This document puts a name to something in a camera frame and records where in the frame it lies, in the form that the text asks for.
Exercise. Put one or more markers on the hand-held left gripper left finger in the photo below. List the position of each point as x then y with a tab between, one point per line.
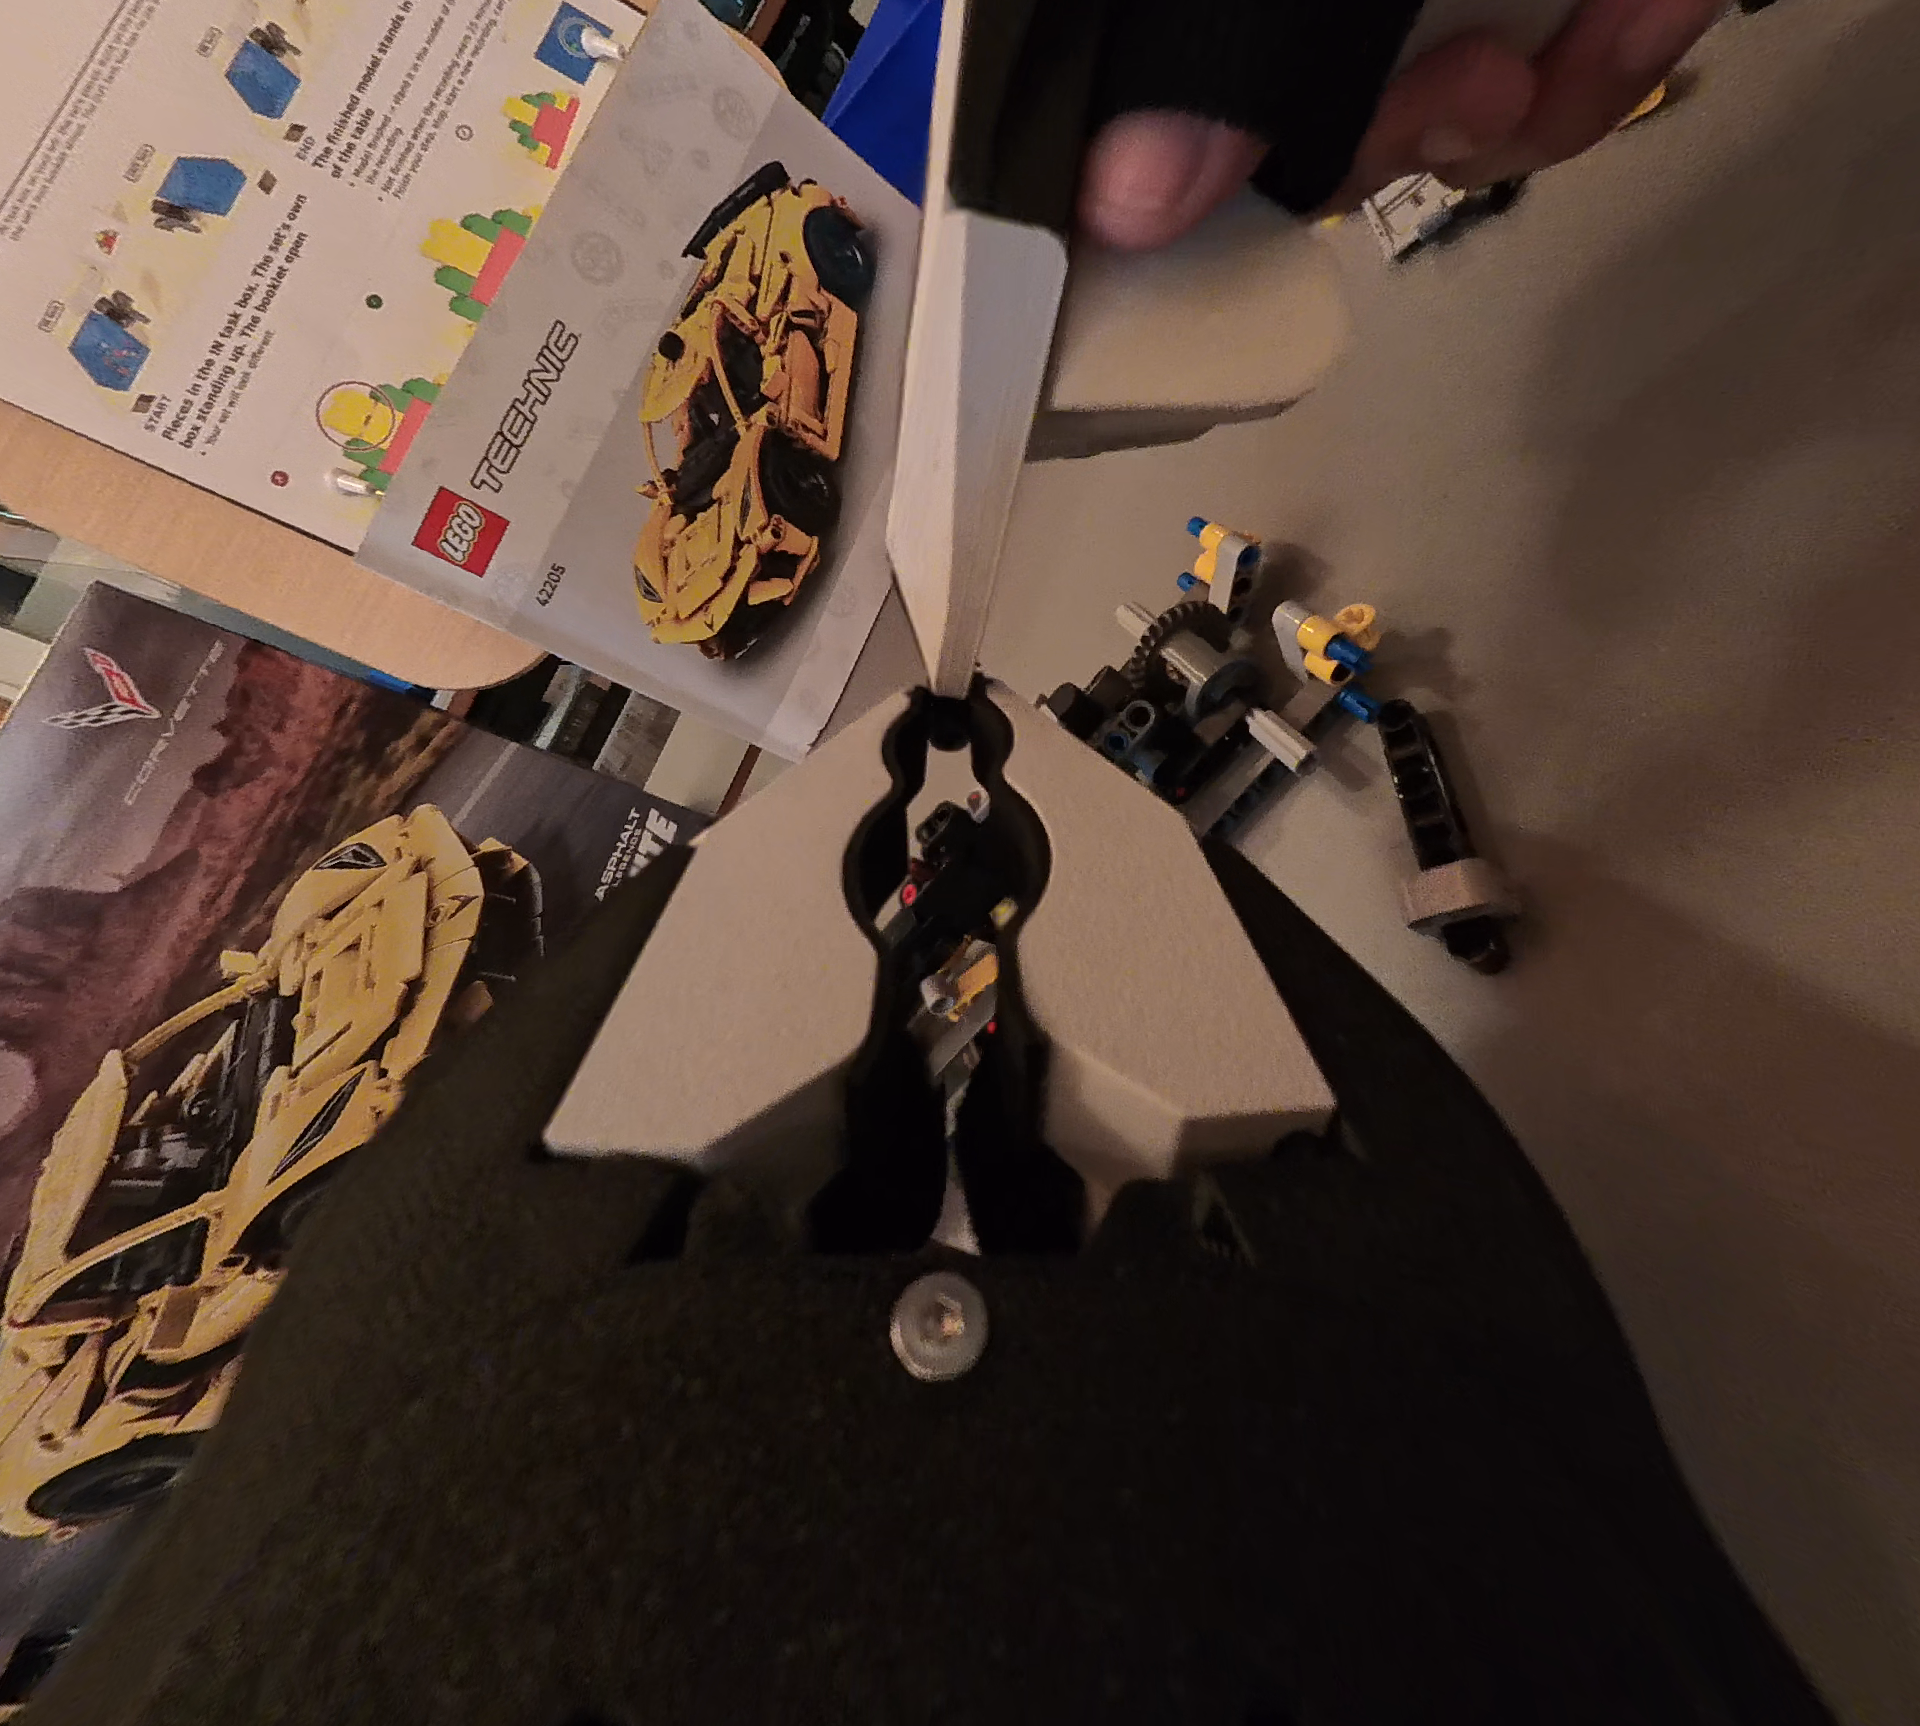
722	1006

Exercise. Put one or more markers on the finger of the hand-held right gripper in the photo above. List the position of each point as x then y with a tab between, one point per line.
975	408

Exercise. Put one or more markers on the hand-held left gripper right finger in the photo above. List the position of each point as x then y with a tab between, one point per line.
1170	1006

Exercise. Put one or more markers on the small black toy connector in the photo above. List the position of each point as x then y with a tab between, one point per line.
948	717

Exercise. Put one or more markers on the grey desk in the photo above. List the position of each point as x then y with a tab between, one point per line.
1652	555

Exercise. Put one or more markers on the person's right hand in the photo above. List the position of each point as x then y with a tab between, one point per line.
1562	47

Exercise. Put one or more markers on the blue storage bin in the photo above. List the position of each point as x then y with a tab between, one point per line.
884	92

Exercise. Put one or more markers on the toy car chassis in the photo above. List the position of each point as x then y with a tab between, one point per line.
1186	722

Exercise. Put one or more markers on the black beam with grey connector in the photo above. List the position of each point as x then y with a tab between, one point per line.
1432	781

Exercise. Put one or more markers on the grey instruction booklet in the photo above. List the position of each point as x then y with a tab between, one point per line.
600	408

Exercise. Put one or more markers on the toy car box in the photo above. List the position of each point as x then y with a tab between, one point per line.
226	856

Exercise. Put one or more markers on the white printed instruction sheet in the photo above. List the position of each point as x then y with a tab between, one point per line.
226	182

